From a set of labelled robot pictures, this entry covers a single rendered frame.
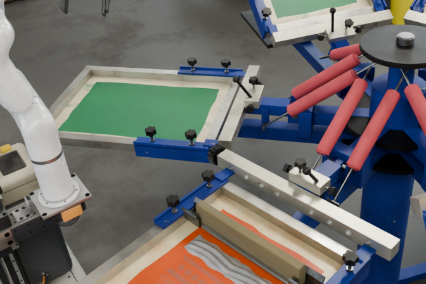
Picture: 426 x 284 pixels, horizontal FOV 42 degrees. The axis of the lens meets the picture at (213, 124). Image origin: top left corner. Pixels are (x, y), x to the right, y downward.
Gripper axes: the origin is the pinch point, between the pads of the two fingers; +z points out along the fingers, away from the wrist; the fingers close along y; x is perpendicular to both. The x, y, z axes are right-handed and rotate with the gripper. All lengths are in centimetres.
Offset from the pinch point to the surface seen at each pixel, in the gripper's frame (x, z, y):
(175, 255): -40, 64, -26
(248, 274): -30, 67, -47
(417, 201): -17, 42, -91
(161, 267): -37, 68, -22
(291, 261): -19, 60, -57
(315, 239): -33, 56, -67
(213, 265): -34, 66, -37
